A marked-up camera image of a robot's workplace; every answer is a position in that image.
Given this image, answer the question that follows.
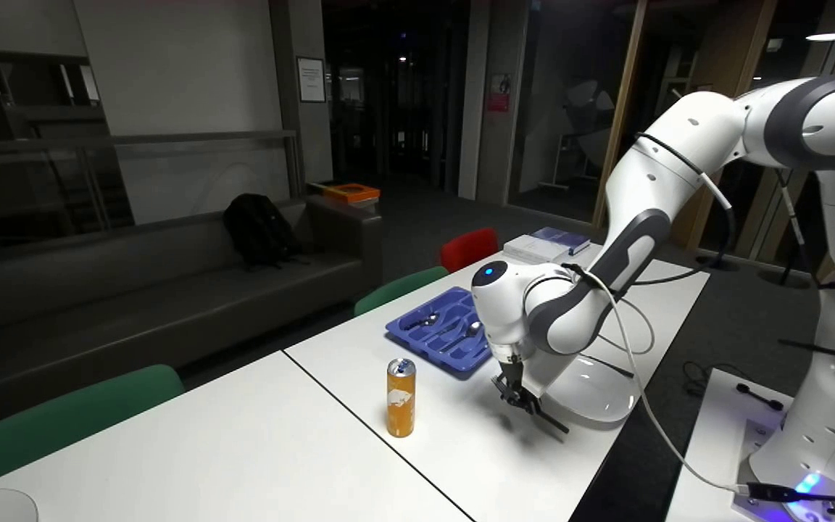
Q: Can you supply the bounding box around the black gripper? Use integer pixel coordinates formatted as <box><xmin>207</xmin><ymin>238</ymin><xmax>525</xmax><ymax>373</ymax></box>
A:
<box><xmin>493</xmin><ymin>352</ymin><xmax>542</xmax><ymax>415</ymax></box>

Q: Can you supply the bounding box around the white plate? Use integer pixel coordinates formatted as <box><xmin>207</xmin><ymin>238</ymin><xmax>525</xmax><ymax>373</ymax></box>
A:
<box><xmin>542</xmin><ymin>350</ymin><xmax>632</xmax><ymax>428</ymax></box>

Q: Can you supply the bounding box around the grey robot mounting plate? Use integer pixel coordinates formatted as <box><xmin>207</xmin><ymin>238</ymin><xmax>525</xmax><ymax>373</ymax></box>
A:
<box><xmin>732</xmin><ymin>416</ymin><xmax>835</xmax><ymax>522</ymax></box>

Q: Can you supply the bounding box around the blue plastic cutlery tray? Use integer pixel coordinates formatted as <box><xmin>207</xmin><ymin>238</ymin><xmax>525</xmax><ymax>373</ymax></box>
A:
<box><xmin>383</xmin><ymin>283</ymin><xmax>497</xmax><ymax>383</ymax></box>

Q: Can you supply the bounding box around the orange drink can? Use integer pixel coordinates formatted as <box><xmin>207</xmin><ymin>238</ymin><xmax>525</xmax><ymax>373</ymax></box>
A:
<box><xmin>383</xmin><ymin>357</ymin><xmax>418</xmax><ymax>441</ymax></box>

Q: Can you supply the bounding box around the silver teaspoon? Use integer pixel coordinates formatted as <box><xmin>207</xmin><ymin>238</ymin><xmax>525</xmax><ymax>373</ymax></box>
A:
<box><xmin>409</xmin><ymin>305</ymin><xmax>451</xmax><ymax>329</ymax></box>

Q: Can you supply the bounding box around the white book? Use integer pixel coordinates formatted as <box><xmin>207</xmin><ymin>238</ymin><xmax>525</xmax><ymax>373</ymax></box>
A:
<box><xmin>500</xmin><ymin>232</ymin><xmax>570</xmax><ymax>268</ymax></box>

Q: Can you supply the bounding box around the green chair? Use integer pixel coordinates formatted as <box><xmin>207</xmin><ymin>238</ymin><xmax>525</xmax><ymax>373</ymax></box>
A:
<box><xmin>351</xmin><ymin>263</ymin><xmax>451</xmax><ymax>318</ymax></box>
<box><xmin>0</xmin><ymin>363</ymin><xmax>184</xmax><ymax>502</ymax></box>

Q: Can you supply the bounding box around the white side table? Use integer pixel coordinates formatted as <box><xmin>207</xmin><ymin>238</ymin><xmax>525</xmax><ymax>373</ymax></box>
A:
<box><xmin>663</xmin><ymin>364</ymin><xmax>796</xmax><ymax>522</ymax></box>

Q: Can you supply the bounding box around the orange lidded waste bin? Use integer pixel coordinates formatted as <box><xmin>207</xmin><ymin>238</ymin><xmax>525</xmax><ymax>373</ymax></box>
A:
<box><xmin>305</xmin><ymin>178</ymin><xmax>384</xmax><ymax>283</ymax></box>

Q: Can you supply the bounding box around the black backpack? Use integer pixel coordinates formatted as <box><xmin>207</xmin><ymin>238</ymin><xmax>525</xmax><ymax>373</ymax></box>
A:
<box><xmin>219</xmin><ymin>190</ymin><xmax>296</xmax><ymax>271</ymax></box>

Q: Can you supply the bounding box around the grey sofa bench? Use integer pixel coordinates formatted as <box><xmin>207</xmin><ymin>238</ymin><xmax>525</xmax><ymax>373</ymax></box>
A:
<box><xmin>0</xmin><ymin>196</ymin><xmax>384</xmax><ymax>428</ymax></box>

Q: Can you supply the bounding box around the glass balustrade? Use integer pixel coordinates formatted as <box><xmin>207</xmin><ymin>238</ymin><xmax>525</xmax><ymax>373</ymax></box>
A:
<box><xmin>0</xmin><ymin>126</ymin><xmax>299</xmax><ymax>241</ymax></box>

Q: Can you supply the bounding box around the white cable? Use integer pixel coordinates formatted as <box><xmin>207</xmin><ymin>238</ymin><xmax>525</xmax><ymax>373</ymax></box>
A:
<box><xmin>560</xmin><ymin>261</ymin><xmax>758</xmax><ymax>499</ymax></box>

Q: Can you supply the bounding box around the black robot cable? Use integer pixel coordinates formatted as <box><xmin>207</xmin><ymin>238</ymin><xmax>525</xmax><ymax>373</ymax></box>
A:
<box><xmin>744</xmin><ymin>474</ymin><xmax>835</xmax><ymax>508</ymax></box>

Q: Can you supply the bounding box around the red wall sign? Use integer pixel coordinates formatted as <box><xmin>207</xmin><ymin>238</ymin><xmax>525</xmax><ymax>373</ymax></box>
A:
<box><xmin>483</xmin><ymin>70</ymin><xmax>512</xmax><ymax>112</ymax></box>

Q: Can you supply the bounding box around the framed wall notice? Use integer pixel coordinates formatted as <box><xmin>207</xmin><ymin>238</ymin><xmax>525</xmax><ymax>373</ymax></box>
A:
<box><xmin>296</xmin><ymin>55</ymin><xmax>326</xmax><ymax>105</ymax></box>

